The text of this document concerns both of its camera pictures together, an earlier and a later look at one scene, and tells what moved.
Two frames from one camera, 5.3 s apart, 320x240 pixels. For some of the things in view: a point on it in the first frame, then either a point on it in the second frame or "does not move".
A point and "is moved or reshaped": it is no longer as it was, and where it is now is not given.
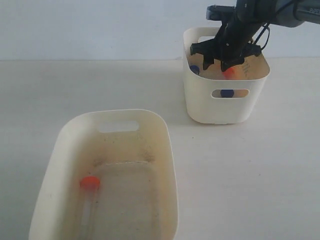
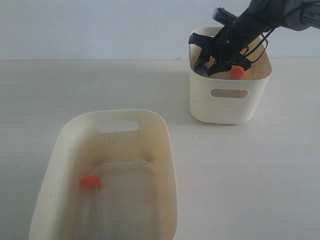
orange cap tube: [229, 74] is moved or reshaped
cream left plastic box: [130, 152] does not move
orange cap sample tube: [90, 184] does not move
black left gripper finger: [228, 62] -> [220, 67]
